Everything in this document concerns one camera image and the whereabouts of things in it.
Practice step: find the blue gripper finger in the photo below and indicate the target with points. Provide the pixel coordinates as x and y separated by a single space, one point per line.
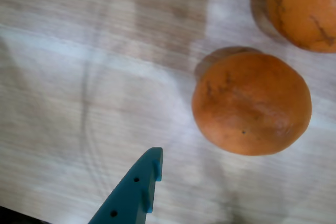
131 197

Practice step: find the small scarred orange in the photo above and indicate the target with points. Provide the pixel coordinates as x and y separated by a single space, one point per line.
249 108
302 6

